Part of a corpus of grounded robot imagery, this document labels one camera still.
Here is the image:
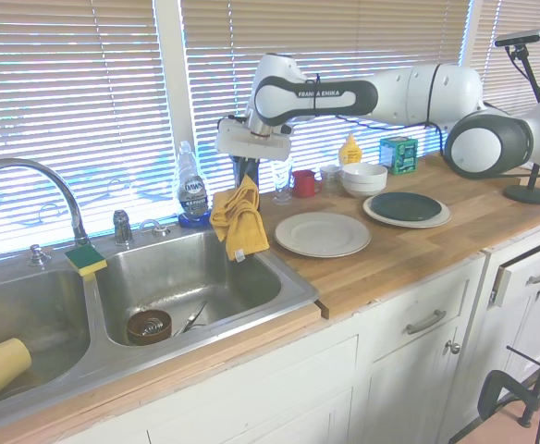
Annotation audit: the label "open white drawer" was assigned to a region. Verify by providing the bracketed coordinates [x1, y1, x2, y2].
[490, 238, 540, 309]

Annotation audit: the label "small clear cup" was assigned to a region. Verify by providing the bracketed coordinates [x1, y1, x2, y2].
[319, 165, 343, 195]

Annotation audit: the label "chrome sink knob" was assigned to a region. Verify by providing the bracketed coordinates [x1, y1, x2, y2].
[27, 243, 52, 268]

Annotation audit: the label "black shaker bottle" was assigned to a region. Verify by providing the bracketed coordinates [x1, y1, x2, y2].
[232, 155, 263, 198]

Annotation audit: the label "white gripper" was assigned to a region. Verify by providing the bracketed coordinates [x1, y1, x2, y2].
[215, 117, 293, 182]

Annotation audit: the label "green cardboard box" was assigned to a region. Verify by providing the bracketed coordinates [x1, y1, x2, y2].
[379, 136, 419, 176]

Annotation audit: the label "tall clear footed glass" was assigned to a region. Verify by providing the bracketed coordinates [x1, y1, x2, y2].
[272, 159, 294, 206]

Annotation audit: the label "metal coil whisk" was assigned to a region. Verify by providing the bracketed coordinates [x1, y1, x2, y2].
[140, 316, 166, 335]

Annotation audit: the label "chrome faucet handle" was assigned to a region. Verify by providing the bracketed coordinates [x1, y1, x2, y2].
[113, 209, 135, 246]

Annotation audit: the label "yellow mustard bottle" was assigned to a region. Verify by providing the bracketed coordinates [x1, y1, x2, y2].
[338, 132, 362, 167]

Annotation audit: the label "white window blind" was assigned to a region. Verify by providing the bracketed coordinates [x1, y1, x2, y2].
[180, 0, 473, 195]
[472, 0, 540, 112]
[0, 0, 174, 265]

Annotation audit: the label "red mug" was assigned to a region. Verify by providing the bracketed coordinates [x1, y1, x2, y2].
[290, 169, 323, 199]

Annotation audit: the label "white plate gold rim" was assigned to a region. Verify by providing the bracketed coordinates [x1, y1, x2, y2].
[273, 211, 373, 259]

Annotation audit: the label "metal tongs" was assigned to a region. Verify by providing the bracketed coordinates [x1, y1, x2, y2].
[172, 300, 209, 337]

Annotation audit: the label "white base cabinet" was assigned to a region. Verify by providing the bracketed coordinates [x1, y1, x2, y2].
[55, 216, 540, 444]

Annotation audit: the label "large cream plate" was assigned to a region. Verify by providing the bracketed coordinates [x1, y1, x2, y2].
[362, 191, 451, 229]

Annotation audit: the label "black round-base camera stand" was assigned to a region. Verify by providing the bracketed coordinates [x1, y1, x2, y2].
[503, 43, 540, 204]

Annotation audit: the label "yellow cloth towel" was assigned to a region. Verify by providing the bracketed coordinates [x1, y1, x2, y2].
[209, 174, 270, 264]

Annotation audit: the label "dark metal table clamp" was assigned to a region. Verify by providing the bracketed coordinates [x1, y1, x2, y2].
[476, 344, 540, 429]

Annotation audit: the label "dark green plate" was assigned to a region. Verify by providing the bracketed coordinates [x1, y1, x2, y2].
[370, 191, 442, 222]

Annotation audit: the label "yellow green sponge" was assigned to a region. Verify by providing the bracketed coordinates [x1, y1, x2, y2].
[64, 244, 108, 278]

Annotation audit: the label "brown bowl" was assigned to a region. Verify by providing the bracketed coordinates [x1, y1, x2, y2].
[126, 309, 174, 347]

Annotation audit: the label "stainless steel double sink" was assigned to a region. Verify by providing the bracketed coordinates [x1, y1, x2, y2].
[0, 216, 321, 420]

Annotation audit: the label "grey stereo camera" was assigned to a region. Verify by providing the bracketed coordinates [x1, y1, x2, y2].
[495, 29, 540, 47]

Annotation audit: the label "white ceramic bowl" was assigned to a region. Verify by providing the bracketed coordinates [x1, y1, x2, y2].
[341, 162, 388, 189]
[343, 182, 386, 199]

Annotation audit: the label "clear Dawn soap bottle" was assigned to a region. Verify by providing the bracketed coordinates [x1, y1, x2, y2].
[176, 141, 214, 228]

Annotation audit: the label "chrome gooseneck faucet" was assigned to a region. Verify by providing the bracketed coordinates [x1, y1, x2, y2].
[0, 157, 92, 249]

